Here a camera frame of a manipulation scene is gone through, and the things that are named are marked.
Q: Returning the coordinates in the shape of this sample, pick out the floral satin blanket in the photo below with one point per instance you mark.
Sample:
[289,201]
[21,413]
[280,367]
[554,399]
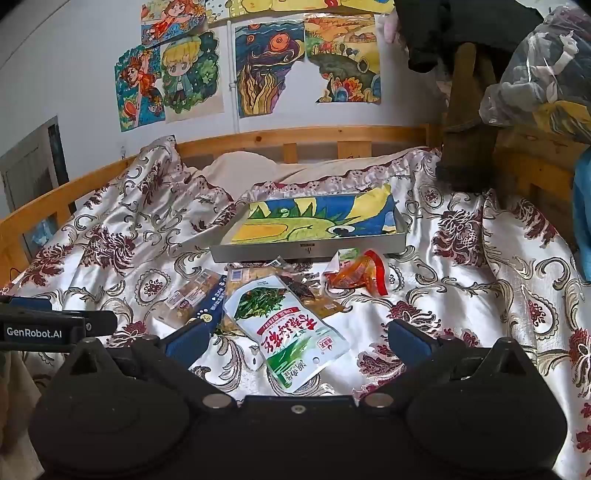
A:
[461,286]

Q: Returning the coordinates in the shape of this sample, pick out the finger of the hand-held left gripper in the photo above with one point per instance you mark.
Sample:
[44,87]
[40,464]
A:
[100,322]
[27,304]

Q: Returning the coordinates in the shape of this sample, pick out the yellow blue snack bag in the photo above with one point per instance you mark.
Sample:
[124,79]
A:
[216,308]

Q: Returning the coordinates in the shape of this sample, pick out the olive brown suede boot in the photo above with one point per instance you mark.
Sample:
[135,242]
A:
[464,138]

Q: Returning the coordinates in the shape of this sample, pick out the orange-haired girl wall drawing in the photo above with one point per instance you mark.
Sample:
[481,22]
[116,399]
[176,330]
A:
[138,92]

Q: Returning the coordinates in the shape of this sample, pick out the swimming girl wall drawing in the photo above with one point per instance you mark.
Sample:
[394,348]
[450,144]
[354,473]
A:
[171,23]

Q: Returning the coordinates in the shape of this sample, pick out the orange red snack packet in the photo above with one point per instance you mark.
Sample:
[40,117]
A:
[358,273]

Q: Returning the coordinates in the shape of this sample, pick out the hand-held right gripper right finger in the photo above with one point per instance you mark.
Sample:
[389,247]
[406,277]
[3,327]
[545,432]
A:
[408,341]

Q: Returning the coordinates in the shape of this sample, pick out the blue object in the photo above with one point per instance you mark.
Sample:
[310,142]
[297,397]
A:
[582,217]

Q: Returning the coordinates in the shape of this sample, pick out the metal tray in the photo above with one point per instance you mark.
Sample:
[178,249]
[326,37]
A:
[277,252]

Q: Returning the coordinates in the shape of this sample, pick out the white wall pipe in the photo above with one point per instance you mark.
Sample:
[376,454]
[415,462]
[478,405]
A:
[229,55]

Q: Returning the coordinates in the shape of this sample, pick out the colourful drawing tray liner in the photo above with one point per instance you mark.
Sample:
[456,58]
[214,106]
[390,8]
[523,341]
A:
[314,217]

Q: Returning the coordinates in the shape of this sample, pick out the landscape wall drawing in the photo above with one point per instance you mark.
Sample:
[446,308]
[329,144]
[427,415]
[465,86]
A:
[341,55]

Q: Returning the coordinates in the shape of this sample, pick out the wooden bed frame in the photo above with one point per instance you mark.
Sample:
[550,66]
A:
[323,134]

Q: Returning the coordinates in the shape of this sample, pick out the grey window frame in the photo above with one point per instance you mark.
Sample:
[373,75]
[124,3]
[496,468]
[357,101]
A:
[32,166]

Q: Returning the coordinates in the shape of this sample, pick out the pink plush piece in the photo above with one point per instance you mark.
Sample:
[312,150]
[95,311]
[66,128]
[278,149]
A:
[391,27]

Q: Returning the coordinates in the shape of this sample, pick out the dark red sausage packet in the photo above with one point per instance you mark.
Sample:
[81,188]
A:
[300,289]

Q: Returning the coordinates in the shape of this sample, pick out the yellow cartoon wall drawing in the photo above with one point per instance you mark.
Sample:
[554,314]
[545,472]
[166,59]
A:
[249,7]

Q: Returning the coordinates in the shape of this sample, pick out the cream bed sheet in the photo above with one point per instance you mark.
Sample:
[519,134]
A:
[258,170]

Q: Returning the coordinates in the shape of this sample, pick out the white green pickle packet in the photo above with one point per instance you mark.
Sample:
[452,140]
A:
[286,332]

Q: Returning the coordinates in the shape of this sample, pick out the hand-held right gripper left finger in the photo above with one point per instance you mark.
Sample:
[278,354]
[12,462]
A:
[189,341]

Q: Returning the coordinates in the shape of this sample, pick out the clear plastic bag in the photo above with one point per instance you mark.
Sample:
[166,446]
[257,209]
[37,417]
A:
[535,78]

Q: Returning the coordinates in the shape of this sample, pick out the black cloth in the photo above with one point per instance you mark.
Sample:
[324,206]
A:
[452,27]

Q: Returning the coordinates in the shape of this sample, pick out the blond child wall drawing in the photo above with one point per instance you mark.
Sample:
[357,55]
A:
[189,74]

